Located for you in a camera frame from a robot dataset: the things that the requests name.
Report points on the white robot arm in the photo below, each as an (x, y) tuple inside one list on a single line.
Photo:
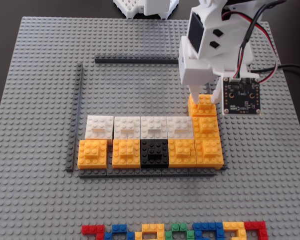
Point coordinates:
[(242, 8)]

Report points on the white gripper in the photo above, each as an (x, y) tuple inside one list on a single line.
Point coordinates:
[(195, 93)]

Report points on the black camera circuit board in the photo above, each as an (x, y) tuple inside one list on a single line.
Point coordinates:
[(240, 98)]

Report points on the gray lego baseplate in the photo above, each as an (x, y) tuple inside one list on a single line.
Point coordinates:
[(149, 200)]

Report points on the blue lego brick shape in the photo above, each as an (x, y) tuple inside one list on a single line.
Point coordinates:
[(208, 227), (118, 231)]

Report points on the white lego cube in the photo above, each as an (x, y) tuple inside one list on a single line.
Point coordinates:
[(154, 127), (99, 127), (179, 127), (127, 127)]

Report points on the yellow lego brick shape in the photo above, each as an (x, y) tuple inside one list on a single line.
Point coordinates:
[(151, 228), (233, 226)]

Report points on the yellow lego cube dark slot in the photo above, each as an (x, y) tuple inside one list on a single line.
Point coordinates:
[(202, 110)]

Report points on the red lego brick shape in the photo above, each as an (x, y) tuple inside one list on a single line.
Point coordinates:
[(92, 229), (255, 225)]

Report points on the green lego brick shape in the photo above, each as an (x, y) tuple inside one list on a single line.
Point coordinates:
[(179, 228)]

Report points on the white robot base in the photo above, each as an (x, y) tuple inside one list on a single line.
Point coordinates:
[(129, 7)]

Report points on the black lego cube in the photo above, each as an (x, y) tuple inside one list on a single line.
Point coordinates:
[(154, 153)]

